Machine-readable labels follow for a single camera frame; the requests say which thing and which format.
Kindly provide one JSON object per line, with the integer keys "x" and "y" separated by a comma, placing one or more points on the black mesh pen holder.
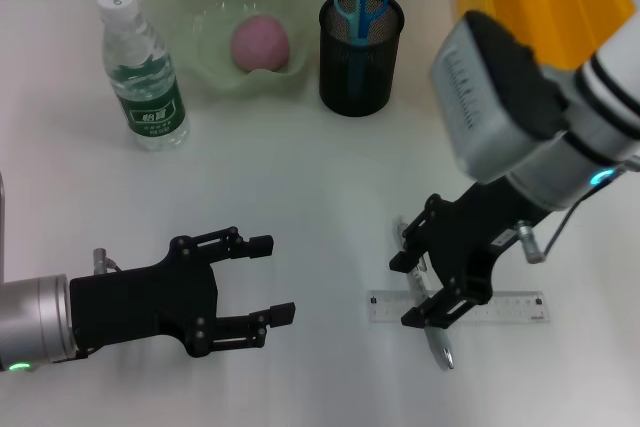
{"x": 350, "y": 82}

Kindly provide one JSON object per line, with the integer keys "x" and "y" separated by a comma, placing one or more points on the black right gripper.
{"x": 465, "y": 237}

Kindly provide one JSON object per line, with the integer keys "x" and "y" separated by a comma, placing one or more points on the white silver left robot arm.
{"x": 35, "y": 317}

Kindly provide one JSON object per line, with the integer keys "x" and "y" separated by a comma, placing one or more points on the translucent green fruit plate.
{"x": 200, "y": 12}

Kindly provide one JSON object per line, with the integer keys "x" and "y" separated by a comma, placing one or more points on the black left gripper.
{"x": 140, "y": 302}

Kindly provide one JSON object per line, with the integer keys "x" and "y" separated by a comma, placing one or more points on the clear green-label water bottle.
{"x": 145, "y": 87}

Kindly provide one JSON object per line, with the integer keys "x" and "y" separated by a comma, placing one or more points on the silver ballpoint pen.
{"x": 442, "y": 352}

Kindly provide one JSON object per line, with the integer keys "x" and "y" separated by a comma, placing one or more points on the pink toy peach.
{"x": 260, "y": 44}

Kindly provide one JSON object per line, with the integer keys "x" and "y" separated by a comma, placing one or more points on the clear plastic ruler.
{"x": 510, "y": 309}

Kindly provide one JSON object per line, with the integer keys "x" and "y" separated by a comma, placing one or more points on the blue scissors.
{"x": 360, "y": 12}

